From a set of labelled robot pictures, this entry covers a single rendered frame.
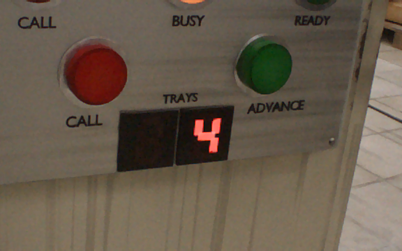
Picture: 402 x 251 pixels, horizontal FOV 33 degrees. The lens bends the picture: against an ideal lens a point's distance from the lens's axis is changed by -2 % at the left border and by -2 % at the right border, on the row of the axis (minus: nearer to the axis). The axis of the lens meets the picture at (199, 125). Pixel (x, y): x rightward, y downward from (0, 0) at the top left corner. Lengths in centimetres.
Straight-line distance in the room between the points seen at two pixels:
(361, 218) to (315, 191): 144
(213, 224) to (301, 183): 7
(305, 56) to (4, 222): 20
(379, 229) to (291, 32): 153
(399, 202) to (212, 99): 172
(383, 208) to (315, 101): 161
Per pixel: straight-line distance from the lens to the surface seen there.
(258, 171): 46
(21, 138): 35
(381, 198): 208
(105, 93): 34
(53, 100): 35
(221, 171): 44
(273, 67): 38
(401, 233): 191
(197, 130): 38
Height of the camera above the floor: 86
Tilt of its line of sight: 21 degrees down
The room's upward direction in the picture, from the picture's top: 6 degrees clockwise
